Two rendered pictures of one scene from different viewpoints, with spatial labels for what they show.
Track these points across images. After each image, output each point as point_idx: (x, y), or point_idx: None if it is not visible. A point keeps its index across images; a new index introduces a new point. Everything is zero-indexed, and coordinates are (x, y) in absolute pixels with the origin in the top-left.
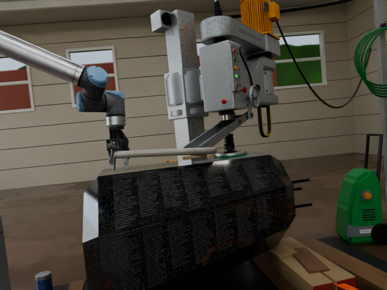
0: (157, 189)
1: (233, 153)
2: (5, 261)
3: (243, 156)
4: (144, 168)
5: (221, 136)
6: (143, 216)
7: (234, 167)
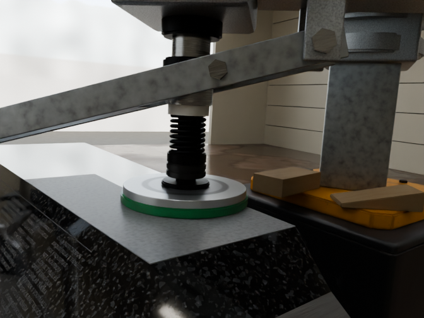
0: None
1: (126, 189)
2: None
3: (126, 217)
4: (35, 155)
5: (57, 113)
6: None
7: (33, 238)
